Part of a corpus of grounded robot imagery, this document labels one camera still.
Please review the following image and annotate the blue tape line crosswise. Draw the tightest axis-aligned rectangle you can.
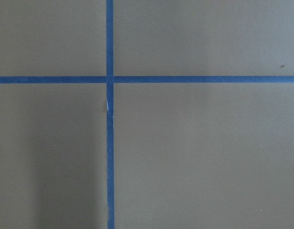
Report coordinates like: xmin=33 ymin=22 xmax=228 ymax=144
xmin=0 ymin=76 xmax=294 ymax=84

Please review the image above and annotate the blue tape line lengthwise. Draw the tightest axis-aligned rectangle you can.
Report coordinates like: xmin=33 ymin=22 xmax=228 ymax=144
xmin=106 ymin=0 xmax=115 ymax=229

